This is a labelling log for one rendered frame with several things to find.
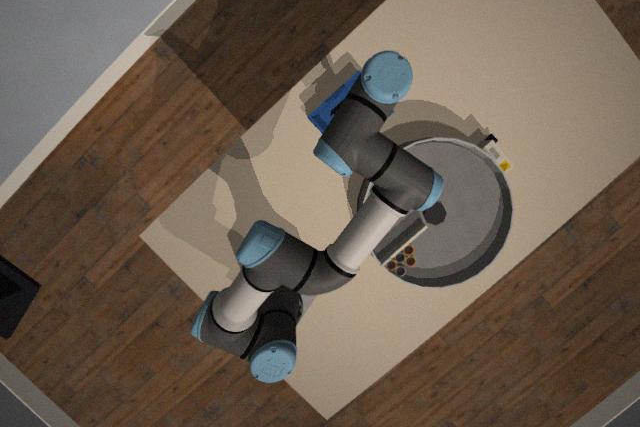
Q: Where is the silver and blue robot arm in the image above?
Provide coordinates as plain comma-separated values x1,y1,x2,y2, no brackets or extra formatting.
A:
190,51,444,383

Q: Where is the grey round turntable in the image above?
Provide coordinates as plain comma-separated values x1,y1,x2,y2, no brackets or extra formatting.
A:
370,134,515,289

